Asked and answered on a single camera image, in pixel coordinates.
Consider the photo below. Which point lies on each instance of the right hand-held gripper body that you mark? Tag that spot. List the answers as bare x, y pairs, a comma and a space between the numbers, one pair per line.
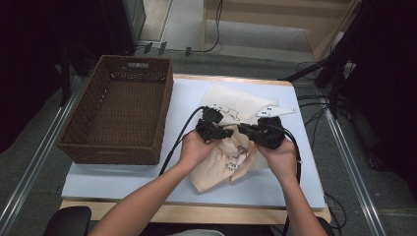
270, 134

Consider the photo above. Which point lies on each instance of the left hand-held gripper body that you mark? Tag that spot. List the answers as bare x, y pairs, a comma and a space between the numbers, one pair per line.
209, 129

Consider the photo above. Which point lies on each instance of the beige printed cloth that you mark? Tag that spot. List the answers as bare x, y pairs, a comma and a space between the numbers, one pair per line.
213, 170

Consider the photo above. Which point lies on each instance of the person's left hand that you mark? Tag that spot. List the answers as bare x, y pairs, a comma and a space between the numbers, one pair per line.
195, 152

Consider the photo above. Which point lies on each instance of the person's right hand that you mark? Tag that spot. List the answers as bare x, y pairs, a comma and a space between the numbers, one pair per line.
282, 162

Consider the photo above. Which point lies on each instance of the black metal stand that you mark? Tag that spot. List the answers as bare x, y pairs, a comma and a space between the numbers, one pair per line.
334, 85

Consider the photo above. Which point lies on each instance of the small black plug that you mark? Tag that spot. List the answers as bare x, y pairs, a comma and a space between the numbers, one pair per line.
188, 51

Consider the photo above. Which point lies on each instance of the brown wicker basket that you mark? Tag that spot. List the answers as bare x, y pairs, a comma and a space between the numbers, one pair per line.
124, 108

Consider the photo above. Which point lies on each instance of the person's light clothing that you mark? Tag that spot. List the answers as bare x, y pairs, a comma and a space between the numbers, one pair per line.
196, 232

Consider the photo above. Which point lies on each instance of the wooden platform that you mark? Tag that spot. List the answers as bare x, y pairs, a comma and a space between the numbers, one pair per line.
324, 39

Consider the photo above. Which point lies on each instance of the black curtain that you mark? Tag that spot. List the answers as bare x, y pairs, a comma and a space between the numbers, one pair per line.
32, 65
387, 82

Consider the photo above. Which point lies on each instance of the dark cabinet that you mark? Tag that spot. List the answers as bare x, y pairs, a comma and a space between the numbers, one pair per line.
118, 26

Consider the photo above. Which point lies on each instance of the slim black stand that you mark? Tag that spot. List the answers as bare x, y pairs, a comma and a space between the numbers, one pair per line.
65, 82

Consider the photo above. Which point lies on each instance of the black chair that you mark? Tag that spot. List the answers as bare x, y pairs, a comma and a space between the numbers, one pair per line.
67, 221

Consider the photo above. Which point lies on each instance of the metal floor rail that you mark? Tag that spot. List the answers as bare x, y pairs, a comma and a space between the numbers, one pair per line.
354, 170
32, 164

